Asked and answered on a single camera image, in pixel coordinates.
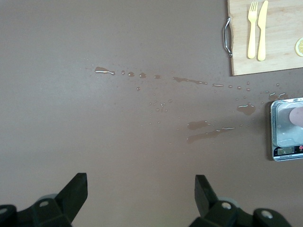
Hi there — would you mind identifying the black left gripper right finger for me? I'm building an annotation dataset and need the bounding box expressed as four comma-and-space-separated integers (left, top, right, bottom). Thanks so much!
189, 175, 293, 227

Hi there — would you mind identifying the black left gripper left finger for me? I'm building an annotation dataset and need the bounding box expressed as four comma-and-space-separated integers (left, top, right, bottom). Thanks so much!
0, 172, 89, 227

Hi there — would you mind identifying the pink plastic cup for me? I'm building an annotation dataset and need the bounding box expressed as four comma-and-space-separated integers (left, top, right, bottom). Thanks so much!
288, 107, 303, 126

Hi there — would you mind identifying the silver digital kitchen scale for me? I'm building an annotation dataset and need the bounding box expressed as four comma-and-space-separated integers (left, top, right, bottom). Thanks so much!
270, 97, 303, 162

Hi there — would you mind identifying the yellow plastic fork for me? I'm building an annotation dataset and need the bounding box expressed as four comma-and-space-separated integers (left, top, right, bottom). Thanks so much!
247, 1, 258, 60

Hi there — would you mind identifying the yellow plastic knife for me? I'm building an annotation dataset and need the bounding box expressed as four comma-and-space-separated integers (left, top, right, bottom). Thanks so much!
257, 0, 269, 62

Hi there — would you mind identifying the lemon slice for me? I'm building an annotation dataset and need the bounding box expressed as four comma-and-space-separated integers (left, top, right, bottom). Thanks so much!
294, 37, 303, 57

